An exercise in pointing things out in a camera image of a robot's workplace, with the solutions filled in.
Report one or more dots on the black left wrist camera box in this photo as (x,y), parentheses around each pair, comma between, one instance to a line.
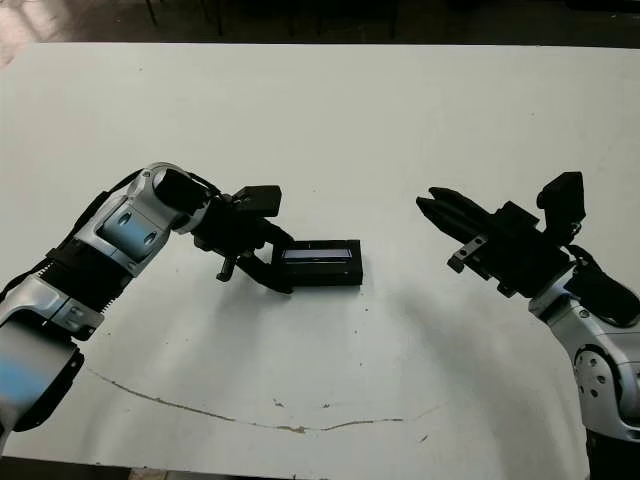
(260,200)

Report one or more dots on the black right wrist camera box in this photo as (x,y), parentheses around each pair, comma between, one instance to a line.
(565,197)

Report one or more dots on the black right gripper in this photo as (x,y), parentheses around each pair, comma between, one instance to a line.
(520,255)

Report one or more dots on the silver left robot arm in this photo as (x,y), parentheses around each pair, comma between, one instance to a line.
(125,225)

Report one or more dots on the black box with label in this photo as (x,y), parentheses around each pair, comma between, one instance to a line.
(325,270)

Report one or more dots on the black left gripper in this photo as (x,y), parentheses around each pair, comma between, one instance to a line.
(230,230)

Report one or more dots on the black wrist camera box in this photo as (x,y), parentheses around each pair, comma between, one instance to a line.
(260,200)
(565,197)

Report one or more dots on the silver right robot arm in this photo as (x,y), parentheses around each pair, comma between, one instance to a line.
(600,370)

